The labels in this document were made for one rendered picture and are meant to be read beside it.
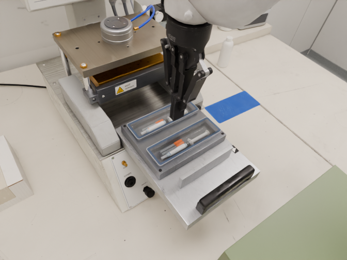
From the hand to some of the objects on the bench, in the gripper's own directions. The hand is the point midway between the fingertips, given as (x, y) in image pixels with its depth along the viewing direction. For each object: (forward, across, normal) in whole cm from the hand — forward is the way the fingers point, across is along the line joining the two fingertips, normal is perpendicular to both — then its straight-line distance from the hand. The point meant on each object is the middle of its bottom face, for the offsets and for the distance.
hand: (177, 106), depth 56 cm
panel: (+32, +3, 0) cm, 32 cm away
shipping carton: (+32, -26, -42) cm, 59 cm away
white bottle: (+33, -37, +58) cm, 76 cm away
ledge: (+33, -62, +62) cm, 94 cm away
